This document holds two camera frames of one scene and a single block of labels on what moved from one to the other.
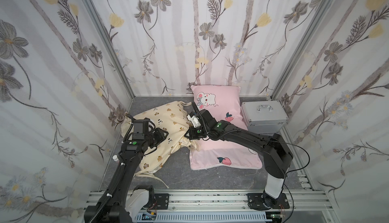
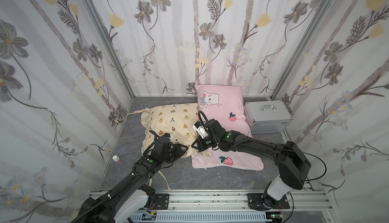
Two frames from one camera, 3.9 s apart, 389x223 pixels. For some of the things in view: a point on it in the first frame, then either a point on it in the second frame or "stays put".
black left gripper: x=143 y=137 -> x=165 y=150
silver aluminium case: x=267 y=117 stays put
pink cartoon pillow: x=224 y=103 stays put
